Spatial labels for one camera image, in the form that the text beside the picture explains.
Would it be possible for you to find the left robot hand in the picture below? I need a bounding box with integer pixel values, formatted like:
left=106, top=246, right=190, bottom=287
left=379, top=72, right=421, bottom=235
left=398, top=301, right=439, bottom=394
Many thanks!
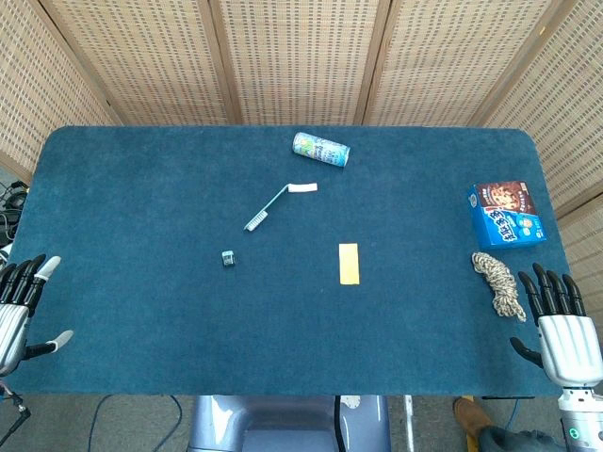
left=0, top=254, right=75, bottom=378

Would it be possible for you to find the black cable bundle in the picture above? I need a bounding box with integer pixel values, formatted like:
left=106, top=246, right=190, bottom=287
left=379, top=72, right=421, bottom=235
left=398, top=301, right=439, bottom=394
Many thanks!
left=0, top=180, right=30, bottom=255

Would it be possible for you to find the light blue cleaning brush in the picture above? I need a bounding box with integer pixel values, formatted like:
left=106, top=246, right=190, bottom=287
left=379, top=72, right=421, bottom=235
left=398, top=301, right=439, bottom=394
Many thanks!
left=242, top=183, right=319, bottom=233

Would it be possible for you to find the blue felt table cover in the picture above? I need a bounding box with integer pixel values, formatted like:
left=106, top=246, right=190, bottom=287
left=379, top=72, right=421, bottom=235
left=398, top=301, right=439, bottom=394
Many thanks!
left=8, top=124, right=595, bottom=398

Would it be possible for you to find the blue cookie box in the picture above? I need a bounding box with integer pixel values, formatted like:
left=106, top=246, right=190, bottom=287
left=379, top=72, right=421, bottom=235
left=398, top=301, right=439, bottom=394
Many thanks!
left=466, top=181, right=548, bottom=251

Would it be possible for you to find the bamboo folding screen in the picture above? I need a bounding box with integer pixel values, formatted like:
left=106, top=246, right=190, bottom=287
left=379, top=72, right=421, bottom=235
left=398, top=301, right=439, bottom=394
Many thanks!
left=0, top=0, right=603, bottom=340

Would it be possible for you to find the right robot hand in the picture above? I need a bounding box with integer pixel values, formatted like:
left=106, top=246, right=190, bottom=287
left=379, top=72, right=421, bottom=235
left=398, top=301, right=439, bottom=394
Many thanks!
left=509, top=262, right=603, bottom=389

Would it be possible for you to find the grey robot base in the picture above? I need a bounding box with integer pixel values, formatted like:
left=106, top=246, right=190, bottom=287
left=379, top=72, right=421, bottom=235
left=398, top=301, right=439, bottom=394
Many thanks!
left=187, top=394, right=393, bottom=452

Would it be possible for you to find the drink can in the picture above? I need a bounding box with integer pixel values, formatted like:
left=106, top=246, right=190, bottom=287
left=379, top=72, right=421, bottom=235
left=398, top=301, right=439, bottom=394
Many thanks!
left=291, top=131, right=351, bottom=169

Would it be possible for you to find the blue floor cable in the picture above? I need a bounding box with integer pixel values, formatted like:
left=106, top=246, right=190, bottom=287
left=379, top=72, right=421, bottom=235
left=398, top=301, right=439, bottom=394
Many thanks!
left=87, top=394, right=184, bottom=452

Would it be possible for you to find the coiled beige rope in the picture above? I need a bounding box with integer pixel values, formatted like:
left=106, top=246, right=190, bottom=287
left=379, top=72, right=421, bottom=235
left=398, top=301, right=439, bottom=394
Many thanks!
left=471, top=251, right=528, bottom=324

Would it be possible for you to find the brown shoe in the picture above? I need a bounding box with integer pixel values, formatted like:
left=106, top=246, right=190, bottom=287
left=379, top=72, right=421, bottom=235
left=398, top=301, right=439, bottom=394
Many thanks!
left=452, top=397, right=495, bottom=440

